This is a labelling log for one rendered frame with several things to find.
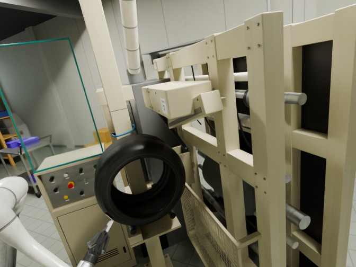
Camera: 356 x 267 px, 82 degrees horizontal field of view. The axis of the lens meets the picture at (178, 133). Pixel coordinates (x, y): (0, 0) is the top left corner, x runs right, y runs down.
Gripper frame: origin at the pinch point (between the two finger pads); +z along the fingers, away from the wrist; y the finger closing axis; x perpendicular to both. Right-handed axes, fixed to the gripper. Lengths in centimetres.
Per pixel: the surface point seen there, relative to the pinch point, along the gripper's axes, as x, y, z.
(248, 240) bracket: 70, 38, 11
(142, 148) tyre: 30, -20, 37
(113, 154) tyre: 18.1, -29.0, 28.2
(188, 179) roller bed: 11, 40, 62
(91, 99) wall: -372, -47, 348
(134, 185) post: -17.3, 12.2, 40.9
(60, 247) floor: -185, 49, 2
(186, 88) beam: 73, -36, 48
